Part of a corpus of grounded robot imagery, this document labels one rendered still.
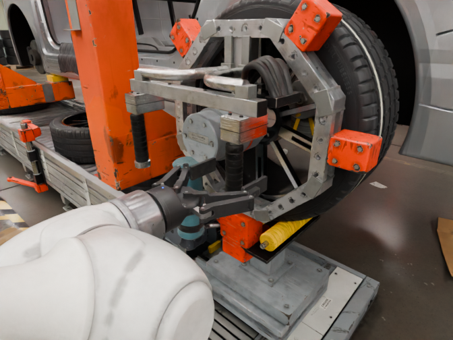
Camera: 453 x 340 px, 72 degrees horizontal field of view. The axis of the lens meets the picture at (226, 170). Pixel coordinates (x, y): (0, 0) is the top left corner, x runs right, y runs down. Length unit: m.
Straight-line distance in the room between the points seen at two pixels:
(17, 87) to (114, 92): 1.95
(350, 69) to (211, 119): 0.33
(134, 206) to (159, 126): 0.90
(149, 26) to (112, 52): 2.53
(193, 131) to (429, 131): 0.67
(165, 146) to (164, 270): 1.10
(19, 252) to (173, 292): 0.21
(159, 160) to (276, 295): 0.71
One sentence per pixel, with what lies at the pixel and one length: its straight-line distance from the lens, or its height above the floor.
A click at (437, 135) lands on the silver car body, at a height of 0.83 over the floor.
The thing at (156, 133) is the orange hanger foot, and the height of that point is 0.70.
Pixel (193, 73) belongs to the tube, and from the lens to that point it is 0.77.
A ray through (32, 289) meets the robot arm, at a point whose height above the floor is 0.93.
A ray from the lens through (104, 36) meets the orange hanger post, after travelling 1.17.
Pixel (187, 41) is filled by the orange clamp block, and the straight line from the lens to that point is 0.97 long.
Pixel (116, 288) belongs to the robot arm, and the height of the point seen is 0.91.
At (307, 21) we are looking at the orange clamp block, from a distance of 0.73.
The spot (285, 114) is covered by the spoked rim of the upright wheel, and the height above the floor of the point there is 0.88.
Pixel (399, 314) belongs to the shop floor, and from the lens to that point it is 1.62.
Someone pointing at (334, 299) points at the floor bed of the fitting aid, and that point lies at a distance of 1.46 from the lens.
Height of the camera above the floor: 1.10
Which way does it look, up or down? 24 degrees down
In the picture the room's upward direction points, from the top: straight up
